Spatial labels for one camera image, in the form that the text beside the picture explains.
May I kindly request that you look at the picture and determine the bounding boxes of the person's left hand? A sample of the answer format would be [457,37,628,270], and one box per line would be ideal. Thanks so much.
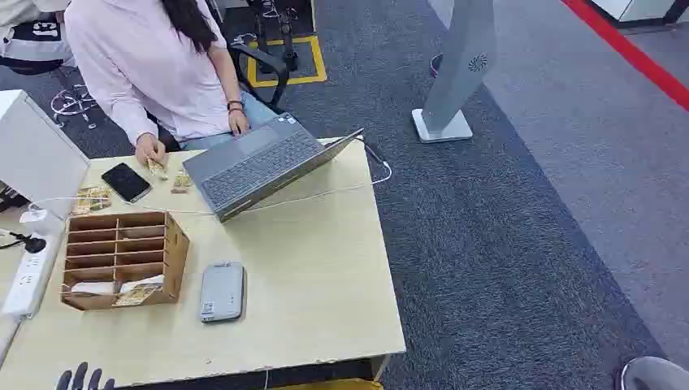
[227,110,252,137]

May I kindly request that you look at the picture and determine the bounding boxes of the black plug with cable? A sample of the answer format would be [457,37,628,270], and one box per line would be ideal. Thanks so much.
[0,230,48,255]

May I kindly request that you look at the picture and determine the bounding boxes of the black office chair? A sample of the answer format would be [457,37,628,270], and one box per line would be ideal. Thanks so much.
[146,41,293,154]

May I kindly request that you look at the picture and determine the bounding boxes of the white box casing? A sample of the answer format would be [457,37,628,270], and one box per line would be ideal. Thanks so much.
[0,89,91,219]

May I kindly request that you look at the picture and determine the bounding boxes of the yellow object under desk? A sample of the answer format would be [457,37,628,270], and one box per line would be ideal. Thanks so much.
[271,379,384,390]

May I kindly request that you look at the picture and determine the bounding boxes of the white power strip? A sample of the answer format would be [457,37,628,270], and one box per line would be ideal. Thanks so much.
[1,234,60,319]

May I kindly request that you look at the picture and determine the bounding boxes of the person's right hand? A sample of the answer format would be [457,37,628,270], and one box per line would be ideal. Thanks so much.
[133,132,168,168]

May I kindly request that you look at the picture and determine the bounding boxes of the black stand legs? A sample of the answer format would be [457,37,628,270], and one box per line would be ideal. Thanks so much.
[248,0,301,75]

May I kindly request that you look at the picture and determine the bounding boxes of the white cabinet base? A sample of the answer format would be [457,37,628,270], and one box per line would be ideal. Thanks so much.
[587,0,689,29]

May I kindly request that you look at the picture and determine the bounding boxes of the black smartphone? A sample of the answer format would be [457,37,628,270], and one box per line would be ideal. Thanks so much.
[100,162,154,204]

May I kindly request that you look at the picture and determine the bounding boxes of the chrome chair base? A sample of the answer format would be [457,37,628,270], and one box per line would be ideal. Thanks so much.
[50,82,102,131]

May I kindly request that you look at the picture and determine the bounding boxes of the person in pale shirt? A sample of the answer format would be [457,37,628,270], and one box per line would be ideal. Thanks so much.
[63,0,281,168]

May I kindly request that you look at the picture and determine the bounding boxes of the wooden card box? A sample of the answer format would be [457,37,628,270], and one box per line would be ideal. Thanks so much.
[60,210,191,312]

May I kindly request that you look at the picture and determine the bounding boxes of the grey standing panel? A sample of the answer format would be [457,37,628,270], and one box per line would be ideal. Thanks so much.
[411,0,497,145]

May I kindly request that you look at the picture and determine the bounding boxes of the grey open laptop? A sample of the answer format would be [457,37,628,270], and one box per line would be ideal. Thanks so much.
[181,111,366,224]

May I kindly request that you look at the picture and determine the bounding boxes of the grey card reader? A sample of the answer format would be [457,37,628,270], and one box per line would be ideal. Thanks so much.
[200,261,246,324]

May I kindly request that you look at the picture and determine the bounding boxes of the white cable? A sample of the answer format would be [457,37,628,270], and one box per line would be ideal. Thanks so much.
[27,160,394,218]

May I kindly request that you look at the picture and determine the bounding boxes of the grey rounded shoe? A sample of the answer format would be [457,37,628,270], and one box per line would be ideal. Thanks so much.
[615,355,689,390]

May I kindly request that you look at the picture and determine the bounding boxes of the pale wooden desk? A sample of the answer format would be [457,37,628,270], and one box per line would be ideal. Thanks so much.
[0,136,407,390]

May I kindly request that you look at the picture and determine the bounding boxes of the person's hand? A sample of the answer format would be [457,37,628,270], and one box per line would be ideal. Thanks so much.
[227,110,252,137]
[133,132,168,168]

